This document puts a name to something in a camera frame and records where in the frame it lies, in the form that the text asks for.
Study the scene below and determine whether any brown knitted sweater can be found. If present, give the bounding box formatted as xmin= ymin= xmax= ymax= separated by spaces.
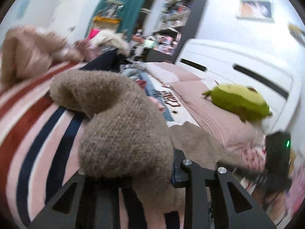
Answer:
xmin=50 ymin=70 xmax=245 ymax=228

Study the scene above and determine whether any pile of clothes on chair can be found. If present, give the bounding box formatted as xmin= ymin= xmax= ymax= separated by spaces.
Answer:
xmin=89 ymin=29 xmax=131 ymax=56

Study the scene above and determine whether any pink strawberry pillow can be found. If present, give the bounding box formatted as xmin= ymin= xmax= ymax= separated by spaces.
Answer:
xmin=240 ymin=147 xmax=266 ymax=171

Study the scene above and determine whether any pink sweater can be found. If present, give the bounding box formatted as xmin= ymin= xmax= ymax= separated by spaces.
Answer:
xmin=149 ymin=97 xmax=166 ymax=113

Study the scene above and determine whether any green avocado plush toy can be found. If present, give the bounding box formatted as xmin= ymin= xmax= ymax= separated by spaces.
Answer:
xmin=202 ymin=84 xmax=273 ymax=122

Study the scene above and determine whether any striped pink blanket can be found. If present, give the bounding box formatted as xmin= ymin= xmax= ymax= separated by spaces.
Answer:
xmin=1 ymin=62 xmax=87 ymax=228

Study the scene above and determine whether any white bed headboard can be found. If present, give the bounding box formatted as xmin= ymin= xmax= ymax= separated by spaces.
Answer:
xmin=175 ymin=39 xmax=301 ymax=134

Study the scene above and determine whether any grey green garment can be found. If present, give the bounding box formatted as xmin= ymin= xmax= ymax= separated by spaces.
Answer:
xmin=120 ymin=68 xmax=155 ymax=97

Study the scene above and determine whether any dark red garment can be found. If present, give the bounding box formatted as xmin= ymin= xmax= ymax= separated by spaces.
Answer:
xmin=136 ymin=80 xmax=147 ymax=90

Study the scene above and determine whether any black garment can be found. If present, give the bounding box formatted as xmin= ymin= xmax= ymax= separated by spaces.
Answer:
xmin=80 ymin=49 xmax=126 ymax=73

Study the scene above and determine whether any black cluttered shelf unit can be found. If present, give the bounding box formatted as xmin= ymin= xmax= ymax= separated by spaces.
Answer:
xmin=132 ymin=0 xmax=207 ymax=63

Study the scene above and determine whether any teal curtain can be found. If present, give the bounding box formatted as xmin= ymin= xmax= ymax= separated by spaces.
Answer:
xmin=85 ymin=0 xmax=144 ymax=41

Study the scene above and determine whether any yellow ukulele on wall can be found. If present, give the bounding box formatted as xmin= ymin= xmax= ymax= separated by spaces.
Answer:
xmin=288 ymin=23 xmax=305 ymax=47

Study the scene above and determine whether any framed wall photo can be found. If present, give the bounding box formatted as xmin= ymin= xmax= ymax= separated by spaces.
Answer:
xmin=236 ymin=0 xmax=274 ymax=22

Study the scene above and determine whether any small wall poster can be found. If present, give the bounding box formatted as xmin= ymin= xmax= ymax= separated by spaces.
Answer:
xmin=16 ymin=0 xmax=31 ymax=20

